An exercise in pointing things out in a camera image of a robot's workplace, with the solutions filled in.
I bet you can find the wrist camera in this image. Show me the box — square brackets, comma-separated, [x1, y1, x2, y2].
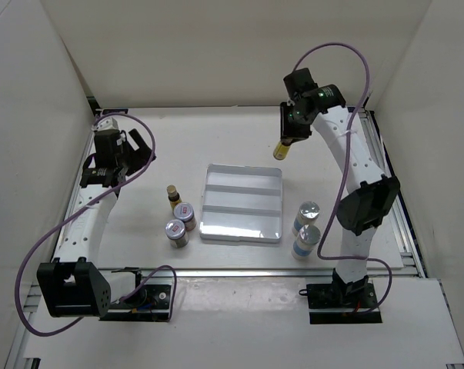
[283, 68, 319, 100]
[92, 117, 119, 132]

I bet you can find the red lid spice jar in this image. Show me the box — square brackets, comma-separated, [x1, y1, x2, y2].
[173, 202, 196, 231]
[165, 219, 189, 248]

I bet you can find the blue label jar rear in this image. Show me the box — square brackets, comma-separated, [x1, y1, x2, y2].
[292, 201, 320, 236]

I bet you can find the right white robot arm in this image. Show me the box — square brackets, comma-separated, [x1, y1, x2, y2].
[281, 80, 400, 308]

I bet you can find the blue label jar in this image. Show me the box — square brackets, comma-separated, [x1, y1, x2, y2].
[292, 201, 320, 236]
[291, 224, 321, 260]

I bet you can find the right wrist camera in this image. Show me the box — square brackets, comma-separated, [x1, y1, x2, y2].
[283, 68, 319, 100]

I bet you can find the white divided tray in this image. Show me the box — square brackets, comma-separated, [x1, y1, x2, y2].
[199, 164, 283, 244]

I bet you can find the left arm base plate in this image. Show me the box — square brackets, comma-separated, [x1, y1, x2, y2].
[99, 281, 175, 323]

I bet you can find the red lid spice jar rear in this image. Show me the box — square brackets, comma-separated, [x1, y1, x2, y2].
[173, 202, 196, 231]

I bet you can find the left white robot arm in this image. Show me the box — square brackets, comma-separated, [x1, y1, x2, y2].
[37, 128, 155, 317]

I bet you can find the yellow bottle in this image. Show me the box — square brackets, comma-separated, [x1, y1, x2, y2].
[272, 141, 292, 161]

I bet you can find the blue label jar front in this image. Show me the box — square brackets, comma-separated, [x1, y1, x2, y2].
[291, 224, 321, 260]

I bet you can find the yellow bottle near left arm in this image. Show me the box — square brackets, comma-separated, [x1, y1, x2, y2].
[166, 184, 182, 210]

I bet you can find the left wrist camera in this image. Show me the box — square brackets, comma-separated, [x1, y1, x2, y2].
[92, 117, 119, 132]

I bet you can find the red lid spice jar front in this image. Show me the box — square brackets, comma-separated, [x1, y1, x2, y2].
[165, 219, 189, 248]

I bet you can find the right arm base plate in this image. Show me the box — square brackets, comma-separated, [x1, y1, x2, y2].
[302, 283, 382, 324]

